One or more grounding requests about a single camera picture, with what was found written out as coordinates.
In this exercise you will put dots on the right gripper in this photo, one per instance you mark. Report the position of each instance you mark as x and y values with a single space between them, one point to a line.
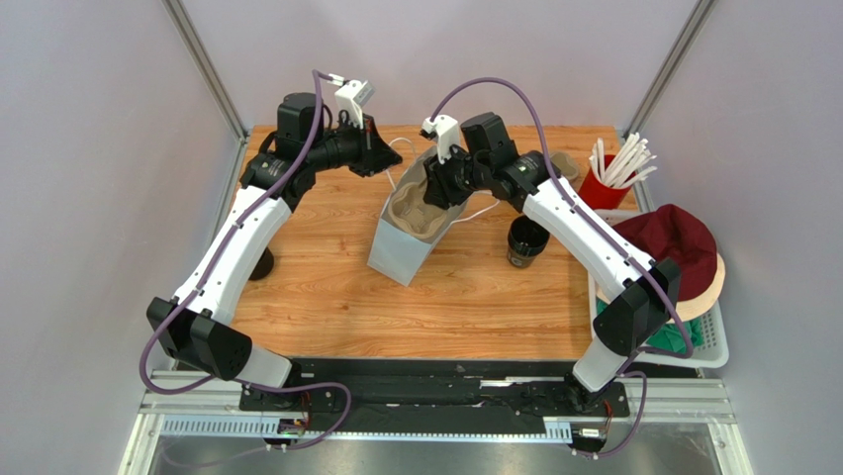
452 178

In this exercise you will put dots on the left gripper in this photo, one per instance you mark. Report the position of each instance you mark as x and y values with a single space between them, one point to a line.
374 155

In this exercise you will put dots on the pulp cup carrier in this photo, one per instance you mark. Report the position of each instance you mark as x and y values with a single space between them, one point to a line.
409 212
566 165

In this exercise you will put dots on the white paper bag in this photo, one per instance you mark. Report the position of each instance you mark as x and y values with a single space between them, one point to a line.
396 254

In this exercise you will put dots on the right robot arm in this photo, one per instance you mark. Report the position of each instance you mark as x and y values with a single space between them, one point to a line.
642 292

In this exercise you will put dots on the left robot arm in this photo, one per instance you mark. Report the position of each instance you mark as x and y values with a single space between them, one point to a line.
194 325

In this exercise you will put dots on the black coffee cup right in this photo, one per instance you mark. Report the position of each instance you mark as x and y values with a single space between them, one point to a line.
526 240

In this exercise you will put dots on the black coffee cup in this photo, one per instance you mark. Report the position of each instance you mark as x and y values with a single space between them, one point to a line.
526 240
263 266

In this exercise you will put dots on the black coffee cup left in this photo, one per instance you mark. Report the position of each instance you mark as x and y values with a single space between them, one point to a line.
263 266

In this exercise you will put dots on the red cup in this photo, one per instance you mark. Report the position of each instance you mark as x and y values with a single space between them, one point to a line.
596 194

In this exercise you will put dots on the white paper straws bundle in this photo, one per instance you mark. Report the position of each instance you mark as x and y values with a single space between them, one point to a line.
629 166

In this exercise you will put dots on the maroon bucket hat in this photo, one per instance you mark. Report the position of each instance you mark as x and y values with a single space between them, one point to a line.
672 232

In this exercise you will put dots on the green cloth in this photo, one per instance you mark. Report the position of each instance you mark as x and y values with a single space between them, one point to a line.
669 337

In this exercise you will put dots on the white plastic basket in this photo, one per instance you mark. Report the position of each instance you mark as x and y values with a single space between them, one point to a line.
707 329

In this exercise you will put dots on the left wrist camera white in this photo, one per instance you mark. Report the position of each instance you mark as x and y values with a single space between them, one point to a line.
350 97

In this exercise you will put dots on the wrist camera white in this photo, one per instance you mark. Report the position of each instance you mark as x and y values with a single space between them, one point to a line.
445 132
350 97

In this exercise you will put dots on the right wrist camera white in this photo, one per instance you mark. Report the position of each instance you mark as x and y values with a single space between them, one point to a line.
445 132

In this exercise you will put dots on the left aluminium frame post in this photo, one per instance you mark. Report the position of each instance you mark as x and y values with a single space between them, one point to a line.
191 38

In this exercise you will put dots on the aluminium frame post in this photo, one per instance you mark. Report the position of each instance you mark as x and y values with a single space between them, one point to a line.
191 38
678 51

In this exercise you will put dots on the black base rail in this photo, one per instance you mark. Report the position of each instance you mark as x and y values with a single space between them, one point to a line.
436 396

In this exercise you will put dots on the right aluminium frame post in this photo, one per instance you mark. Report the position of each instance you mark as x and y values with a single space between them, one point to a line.
678 51

